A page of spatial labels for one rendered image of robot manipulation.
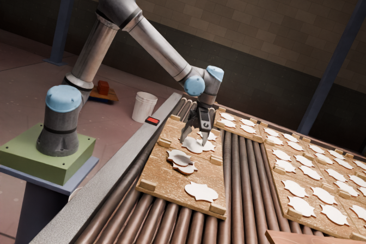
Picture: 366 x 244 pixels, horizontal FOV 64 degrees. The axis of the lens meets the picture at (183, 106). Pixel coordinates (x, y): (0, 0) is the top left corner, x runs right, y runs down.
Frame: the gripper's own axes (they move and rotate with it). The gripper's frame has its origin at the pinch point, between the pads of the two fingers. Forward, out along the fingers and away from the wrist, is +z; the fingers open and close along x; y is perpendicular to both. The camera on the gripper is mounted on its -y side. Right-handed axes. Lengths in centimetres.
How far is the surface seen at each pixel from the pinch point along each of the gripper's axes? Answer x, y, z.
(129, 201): 26.9, -29.6, 10.7
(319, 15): -344, 435, -116
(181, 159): 3.3, -1.2, 7.6
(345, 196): -90, -6, 12
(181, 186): 5.8, -18.2, 9.9
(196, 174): -3.7, -7.2, 10.4
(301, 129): -318, 313, 87
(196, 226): 4.2, -37.7, 11.2
